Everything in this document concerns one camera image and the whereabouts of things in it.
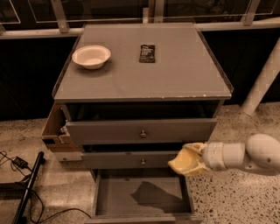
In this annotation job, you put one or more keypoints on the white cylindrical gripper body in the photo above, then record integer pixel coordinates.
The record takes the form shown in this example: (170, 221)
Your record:
(213, 156)

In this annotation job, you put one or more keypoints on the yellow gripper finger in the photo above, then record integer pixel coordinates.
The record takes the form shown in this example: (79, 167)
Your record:
(196, 147)
(190, 170)

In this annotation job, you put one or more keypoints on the yellow sponge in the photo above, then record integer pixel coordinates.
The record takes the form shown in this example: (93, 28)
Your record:
(183, 160)

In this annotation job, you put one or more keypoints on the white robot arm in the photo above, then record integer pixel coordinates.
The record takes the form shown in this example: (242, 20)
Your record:
(259, 155)

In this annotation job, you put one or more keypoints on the grey bottom drawer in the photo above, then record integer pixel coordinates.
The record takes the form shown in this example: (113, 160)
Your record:
(142, 196)

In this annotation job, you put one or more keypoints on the grey drawer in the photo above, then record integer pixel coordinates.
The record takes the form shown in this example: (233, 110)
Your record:
(127, 160)
(128, 132)
(142, 196)

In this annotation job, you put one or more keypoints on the top drawer metal knob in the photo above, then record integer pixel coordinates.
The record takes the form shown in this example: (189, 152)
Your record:
(143, 134)

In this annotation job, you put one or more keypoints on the grey drawer cabinet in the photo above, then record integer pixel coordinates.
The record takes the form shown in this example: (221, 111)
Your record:
(185, 81)

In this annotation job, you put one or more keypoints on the grey middle drawer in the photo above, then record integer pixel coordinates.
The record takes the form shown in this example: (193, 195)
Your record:
(127, 160)

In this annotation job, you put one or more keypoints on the grey top drawer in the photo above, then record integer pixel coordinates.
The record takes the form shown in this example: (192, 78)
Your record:
(128, 132)

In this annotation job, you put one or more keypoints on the black snack packet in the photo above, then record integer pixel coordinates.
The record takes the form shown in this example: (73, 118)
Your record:
(147, 54)

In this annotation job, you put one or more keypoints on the white paper bowl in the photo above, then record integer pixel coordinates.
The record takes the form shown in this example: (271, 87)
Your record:
(91, 57)

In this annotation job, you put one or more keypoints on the wooden box on cabinet side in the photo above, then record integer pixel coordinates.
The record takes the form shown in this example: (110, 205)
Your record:
(56, 138)

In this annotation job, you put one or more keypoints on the black power adapter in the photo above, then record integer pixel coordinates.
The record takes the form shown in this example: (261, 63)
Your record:
(18, 161)

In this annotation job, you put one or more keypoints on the black pole on floor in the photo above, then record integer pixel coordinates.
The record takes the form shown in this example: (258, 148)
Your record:
(19, 216)

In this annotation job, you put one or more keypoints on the metal window railing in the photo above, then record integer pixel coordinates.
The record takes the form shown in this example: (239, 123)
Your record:
(27, 19)

